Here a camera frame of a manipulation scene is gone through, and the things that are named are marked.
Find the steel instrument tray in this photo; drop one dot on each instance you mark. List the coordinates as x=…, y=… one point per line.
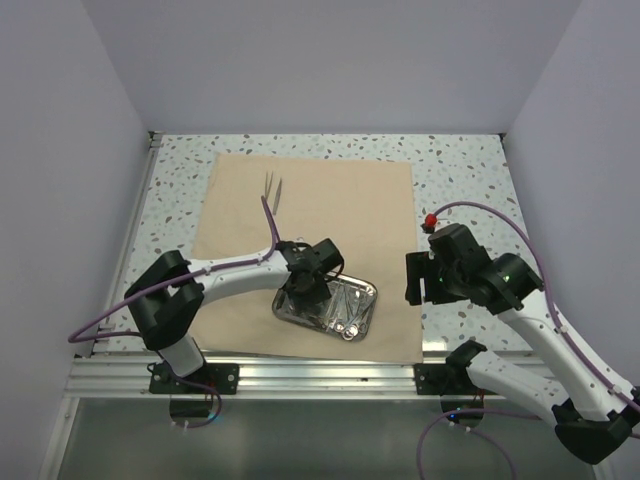
x=316, y=319

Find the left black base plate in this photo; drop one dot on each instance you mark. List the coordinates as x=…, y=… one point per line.
x=223, y=377

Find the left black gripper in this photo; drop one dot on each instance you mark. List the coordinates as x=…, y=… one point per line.
x=320, y=293

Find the aluminium left side rail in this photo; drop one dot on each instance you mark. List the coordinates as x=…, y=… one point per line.
x=114, y=293

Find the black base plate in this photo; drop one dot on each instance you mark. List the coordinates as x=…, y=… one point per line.
x=443, y=379
x=223, y=377

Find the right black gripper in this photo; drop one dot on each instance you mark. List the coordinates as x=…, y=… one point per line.
x=419, y=265

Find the aluminium front rail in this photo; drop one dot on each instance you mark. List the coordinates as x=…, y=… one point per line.
x=260, y=378

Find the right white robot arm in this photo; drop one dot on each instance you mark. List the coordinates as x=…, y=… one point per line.
x=591, y=408

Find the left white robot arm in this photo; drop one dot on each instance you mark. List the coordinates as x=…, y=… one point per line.
x=165, y=299

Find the aluminium rail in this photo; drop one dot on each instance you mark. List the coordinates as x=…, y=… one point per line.
x=260, y=378
x=114, y=293

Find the beige cloth wrap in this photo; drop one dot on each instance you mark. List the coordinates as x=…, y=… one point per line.
x=365, y=207

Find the steel tweezers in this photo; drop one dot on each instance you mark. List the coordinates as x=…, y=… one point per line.
x=268, y=184
x=277, y=197

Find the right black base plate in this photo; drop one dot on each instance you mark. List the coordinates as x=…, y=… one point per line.
x=443, y=379

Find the steel scissors in tray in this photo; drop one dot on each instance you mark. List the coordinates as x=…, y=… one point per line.
x=350, y=313

